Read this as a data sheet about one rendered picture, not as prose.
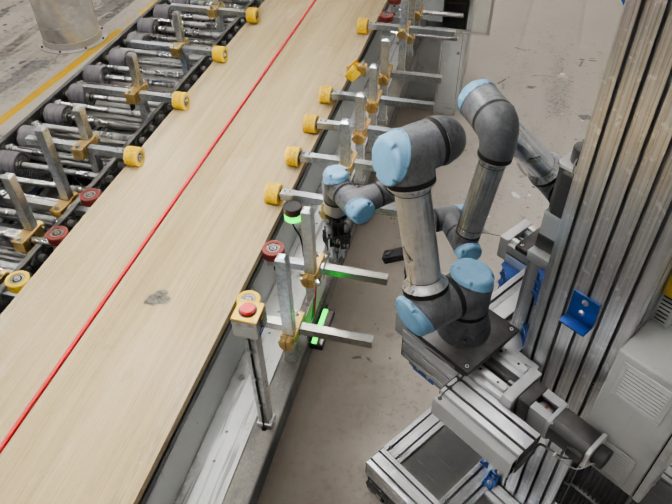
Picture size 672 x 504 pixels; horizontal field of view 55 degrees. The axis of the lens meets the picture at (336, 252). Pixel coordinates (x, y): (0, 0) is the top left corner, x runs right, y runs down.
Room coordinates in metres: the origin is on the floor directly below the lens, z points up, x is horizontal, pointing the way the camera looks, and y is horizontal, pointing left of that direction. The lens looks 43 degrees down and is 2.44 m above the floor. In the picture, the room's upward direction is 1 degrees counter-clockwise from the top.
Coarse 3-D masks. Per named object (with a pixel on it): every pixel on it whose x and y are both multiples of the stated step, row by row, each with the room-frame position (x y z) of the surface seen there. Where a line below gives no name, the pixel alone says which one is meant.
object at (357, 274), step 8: (272, 264) 1.64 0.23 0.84; (296, 264) 1.61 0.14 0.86; (328, 264) 1.61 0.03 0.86; (320, 272) 1.59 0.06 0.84; (328, 272) 1.58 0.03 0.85; (336, 272) 1.57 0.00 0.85; (344, 272) 1.57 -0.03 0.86; (352, 272) 1.56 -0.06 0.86; (360, 272) 1.56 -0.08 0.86; (368, 272) 1.56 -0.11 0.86; (376, 272) 1.56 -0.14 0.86; (360, 280) 1.55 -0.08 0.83; (368, 280) 1.54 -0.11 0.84; (376, 280) 1.53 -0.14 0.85; (384, 280) 1.53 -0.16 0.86
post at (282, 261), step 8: (280, 256) 1.33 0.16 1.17; (288, 256) 1.34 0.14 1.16; (280, 264) 1.31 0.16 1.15; (288, 264) 1.33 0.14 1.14; (280, 272) 1.32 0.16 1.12; (288, 272) 1.32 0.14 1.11; (280, 280) 1.32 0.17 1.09; (288, 280) 1.32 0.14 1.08; (280, 288) 1.32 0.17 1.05; (288, 288) 1.31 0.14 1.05; (280, 296) 1.32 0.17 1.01; (288, 296) 1.31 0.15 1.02; (280, 304) 1.32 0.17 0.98; (288, 304) 1.31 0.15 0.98; (280, 312) 1.32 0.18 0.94; (288, 312) 1.31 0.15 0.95; (288, 320) 1.31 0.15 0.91; (288, 328) 1.31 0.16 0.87; (288, 352) 1.32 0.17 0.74; (296, 352) 1.33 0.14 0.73
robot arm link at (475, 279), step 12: (456, 264) 1.18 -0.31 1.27; (468, 264) 1.18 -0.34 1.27; (480, 264) 1.19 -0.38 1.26; (456, 276) 1.13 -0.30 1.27; (468, 276) 1.14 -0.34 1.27; (480, 276) 1.14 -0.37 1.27; (492, 276) 1.15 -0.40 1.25; (456, 288) 1.11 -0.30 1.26; (468, 288) 1.10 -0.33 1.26; (480, 288) 1.10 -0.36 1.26; (492, 288) 1.13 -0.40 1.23; (468, 300) 1.09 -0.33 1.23; (480, 300) 1.10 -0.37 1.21; (468, 312) 1.09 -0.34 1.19; (480, 312) 1.11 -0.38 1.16
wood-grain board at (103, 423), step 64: (320, 0) 3.81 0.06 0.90; (384, 0) 3.78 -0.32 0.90; (256, 64) 3.02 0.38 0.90; (320, 64) 3.01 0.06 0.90; (192, 128) 2.44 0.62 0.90; (256, 128) 2.43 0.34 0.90; (128, 192) 1.99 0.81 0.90; (192, 192) 1.98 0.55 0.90; (256, 192) 1.97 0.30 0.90; (64, 256) 1.64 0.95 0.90; (128, 256) 1.63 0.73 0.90; (192, 256) 1.62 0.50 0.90; (256, 256) 1.61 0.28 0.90; (0, 320) 1.35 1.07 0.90; (64, 320) 1.34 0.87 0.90; (128, 320) 1.34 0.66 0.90; (192, 320) 1.33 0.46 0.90; (0, 384) 1.10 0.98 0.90; (64, 384) 1.10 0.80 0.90; (128, 384) 1.09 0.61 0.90; (192, 384) 1.09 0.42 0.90; (64, 448) 0.89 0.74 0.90; (128, 448) 0.89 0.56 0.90
